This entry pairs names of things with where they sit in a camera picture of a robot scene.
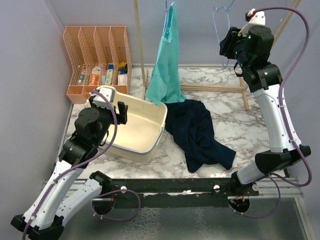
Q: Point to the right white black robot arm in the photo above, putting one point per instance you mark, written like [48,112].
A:
[251,52]

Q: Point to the light blue wire hanger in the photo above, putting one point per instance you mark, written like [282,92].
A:
[221,18]

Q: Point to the navy blue t shirt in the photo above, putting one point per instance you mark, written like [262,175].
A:
[191,125]

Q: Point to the orange plastic file organizer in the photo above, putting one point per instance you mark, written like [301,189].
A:
[88,46]

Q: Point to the small bottle in organizer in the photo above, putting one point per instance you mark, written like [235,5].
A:
[81,79]

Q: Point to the teal t shirt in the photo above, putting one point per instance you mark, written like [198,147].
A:
[164,86]

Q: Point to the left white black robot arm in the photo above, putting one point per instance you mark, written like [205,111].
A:
[52,210]

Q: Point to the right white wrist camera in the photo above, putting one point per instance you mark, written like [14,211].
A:
[253,18]

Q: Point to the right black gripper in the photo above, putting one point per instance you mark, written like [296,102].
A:
[227,43]

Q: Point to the wooden clothes rack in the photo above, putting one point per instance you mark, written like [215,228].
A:
[242,88]

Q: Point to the orange white packet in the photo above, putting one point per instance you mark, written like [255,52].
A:
[95,76]

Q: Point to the cream plastic laundry basket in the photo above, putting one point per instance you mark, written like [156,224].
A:
[138,139]

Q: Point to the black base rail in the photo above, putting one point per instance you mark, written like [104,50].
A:
[173,192]

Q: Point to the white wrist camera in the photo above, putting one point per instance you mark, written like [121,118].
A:
[102,97]
[253,18]

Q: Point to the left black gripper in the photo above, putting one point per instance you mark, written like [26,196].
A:
[121,117]

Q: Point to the green white box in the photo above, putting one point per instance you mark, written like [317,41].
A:
[109,73]

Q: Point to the yellow black sponge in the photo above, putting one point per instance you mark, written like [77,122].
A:
[122,66]

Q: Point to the white blue box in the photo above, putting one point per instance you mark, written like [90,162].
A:
[122,78]

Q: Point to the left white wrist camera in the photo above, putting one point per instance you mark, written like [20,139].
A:
[102,97]

